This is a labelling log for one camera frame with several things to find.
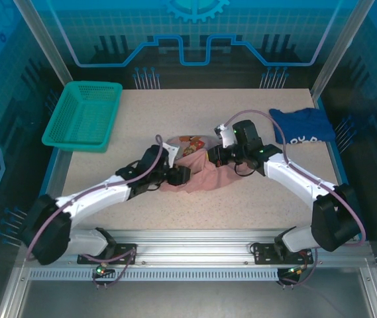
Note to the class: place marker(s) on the pink t-shirt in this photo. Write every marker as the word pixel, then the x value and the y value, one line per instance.
pixel 204 180

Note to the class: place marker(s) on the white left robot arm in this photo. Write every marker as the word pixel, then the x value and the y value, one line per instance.
pixel 95 198

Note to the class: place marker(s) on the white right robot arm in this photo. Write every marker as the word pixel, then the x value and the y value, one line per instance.
pixel 294 179

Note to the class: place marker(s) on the blue t-shirt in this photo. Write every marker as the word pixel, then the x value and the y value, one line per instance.
pixel 304 126

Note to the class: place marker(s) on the green plastic basket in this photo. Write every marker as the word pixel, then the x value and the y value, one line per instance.
pixel 82 116

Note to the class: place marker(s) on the small LED connector board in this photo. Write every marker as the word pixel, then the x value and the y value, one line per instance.
pixel 101 270
pixel 294 270

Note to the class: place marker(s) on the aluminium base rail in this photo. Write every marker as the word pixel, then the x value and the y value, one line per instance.
pixel 191 245

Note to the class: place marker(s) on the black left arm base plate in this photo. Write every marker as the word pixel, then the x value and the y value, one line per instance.
pixel 125 253

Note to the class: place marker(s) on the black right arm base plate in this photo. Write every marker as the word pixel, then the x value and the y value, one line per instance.
pixel 264 253

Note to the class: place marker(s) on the aluminium frame post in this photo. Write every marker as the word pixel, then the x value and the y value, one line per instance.
pixel 340 43
pixel 47 43

